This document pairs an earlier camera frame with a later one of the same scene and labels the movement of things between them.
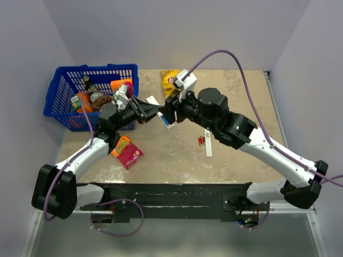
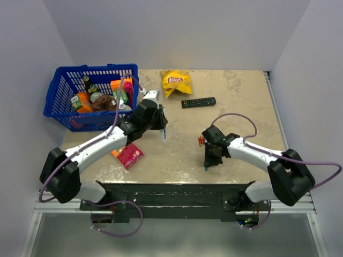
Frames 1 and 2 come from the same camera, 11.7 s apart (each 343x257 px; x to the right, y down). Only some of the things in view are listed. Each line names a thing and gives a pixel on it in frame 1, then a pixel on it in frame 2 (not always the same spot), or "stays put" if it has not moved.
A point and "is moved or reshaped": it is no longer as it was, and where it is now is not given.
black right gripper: (169, 110) to (209, 161)
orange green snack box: (116, 85) stays put
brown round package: (101, 99) stays put
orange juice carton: (77, 103) stays put
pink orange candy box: (127, 153) stays put
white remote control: (152, 100) is moved or reshaped
